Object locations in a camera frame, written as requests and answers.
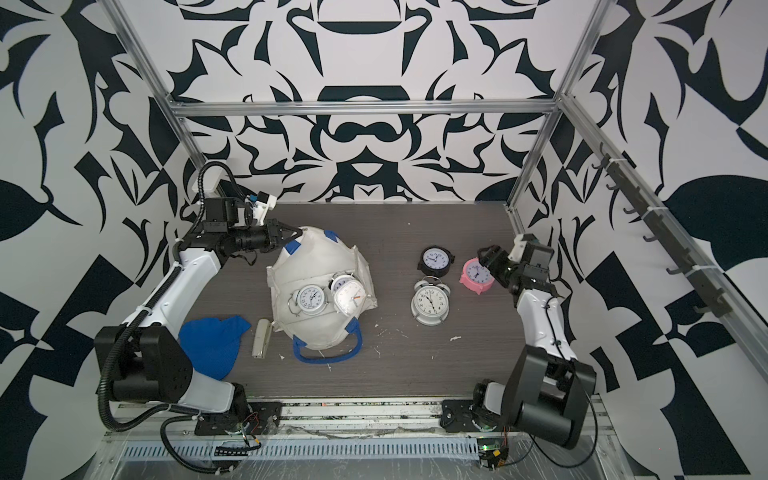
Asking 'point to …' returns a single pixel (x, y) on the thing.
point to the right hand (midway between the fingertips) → (486, 251)
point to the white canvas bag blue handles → (321, 286)
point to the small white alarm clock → (309, 299)
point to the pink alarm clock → (476, 276)
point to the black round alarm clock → (436, 261)
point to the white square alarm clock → (350, 298)
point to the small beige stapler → (261, 338)
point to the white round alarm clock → (430, 302)
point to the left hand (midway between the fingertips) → (298, 228)
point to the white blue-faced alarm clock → (339, 278)
